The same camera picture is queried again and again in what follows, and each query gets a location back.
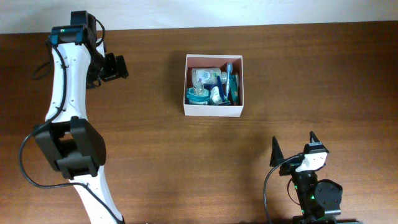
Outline blue white toothbrush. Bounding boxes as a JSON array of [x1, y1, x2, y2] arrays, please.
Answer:
[[225, 62, 233, 100]]

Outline clear pump soap bottle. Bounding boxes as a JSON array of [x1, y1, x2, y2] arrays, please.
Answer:
[[192, 67, 228, 85]]

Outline blue disposable razor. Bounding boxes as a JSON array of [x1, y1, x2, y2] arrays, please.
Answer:
[[217, 76, 231, 106]]

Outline green white soap bar pack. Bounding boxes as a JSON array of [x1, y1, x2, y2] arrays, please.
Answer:
[[210, 86, 224, 105]]

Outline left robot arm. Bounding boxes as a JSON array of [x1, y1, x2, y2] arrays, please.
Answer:
[[31, 11, 129, 223]]

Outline pink cardboard box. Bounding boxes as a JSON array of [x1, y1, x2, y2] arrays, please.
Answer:
[[183, 54, 244, 117]]

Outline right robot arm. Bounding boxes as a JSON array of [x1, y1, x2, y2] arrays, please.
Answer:
[[263, 131, 359, 224]]

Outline teal mouthwash bottle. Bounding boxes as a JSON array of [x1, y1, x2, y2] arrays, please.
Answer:
[[186, 81, 210, 105]]

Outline green toothpaste tube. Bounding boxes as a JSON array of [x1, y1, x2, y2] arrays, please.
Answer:
[[229, 73, 239, 106]]

